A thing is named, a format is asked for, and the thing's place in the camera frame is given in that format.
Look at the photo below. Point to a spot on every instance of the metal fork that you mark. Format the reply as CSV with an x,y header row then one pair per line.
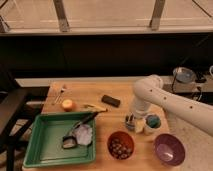
x,y
62,90

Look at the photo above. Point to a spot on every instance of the small black container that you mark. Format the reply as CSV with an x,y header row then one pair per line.
x,y
69,142

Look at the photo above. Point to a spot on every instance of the green plastic tray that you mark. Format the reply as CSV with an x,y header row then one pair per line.
x,y
45,144

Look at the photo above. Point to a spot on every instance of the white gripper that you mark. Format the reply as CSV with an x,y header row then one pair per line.
x,y
139,125

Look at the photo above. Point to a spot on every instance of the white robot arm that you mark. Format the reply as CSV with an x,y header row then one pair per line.
x,y
149,90

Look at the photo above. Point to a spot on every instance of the black rectangular block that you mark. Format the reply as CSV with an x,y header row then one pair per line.
x,y
110,100

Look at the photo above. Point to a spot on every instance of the blue cup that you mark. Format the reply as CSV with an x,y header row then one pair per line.
x,y
130,122

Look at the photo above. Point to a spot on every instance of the brown bowl with nuts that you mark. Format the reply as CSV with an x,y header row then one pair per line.
x,y
120,145

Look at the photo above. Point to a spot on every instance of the purple bowl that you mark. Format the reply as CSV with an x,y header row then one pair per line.
x,y
169,149

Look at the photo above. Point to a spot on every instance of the metal bowl in background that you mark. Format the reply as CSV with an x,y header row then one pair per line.
x,y
184,75

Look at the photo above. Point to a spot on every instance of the white cup with teal lid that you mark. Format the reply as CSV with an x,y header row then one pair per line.
x,y
152,123

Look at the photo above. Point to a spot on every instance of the orange fruit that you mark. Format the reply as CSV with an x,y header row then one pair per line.
x,y
67,105

